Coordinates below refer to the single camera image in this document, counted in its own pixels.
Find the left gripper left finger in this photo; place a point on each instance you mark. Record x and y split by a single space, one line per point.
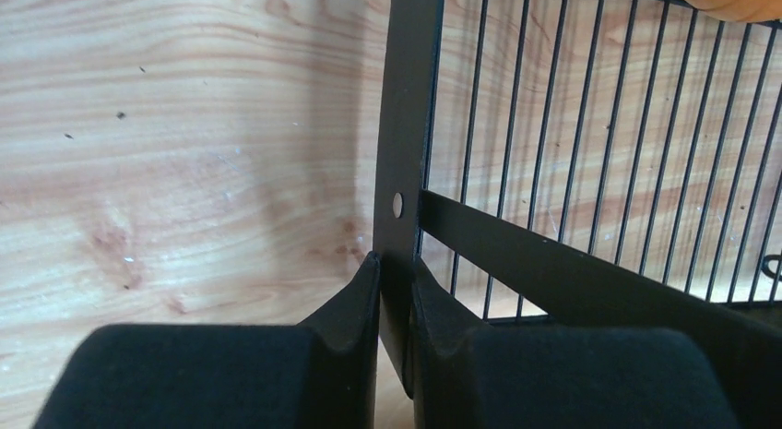
319 373

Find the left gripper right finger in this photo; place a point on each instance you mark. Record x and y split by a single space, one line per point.
469 374

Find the black wire dish rack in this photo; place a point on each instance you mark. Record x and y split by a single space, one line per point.
587 164

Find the white orange bowl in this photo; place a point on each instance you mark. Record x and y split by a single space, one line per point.
746 11

